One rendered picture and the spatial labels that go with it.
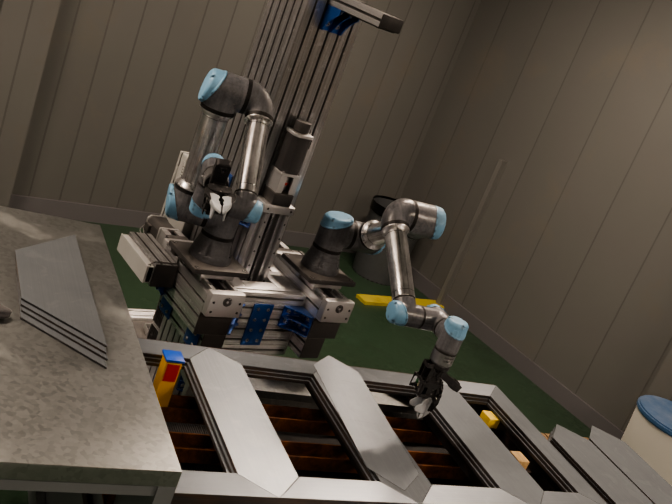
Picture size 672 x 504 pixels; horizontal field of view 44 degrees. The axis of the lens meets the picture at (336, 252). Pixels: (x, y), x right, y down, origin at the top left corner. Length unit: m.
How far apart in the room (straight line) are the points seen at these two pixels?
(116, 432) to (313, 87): 1.62
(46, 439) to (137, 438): 0.20
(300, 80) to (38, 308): 1.31
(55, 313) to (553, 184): 4.46
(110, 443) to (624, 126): 4.62
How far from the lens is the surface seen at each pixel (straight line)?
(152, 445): 1.90
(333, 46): 3.10
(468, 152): 6.70
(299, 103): 3.08
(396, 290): 2.68
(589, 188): 5.95
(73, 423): 1.90
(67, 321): 2.23
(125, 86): 5.62
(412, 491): 2.50
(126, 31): 5.52
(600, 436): 3.47
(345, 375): 2.96
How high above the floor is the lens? 2.11
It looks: 18 degrees down
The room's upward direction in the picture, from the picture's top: 22 degrees clockwise
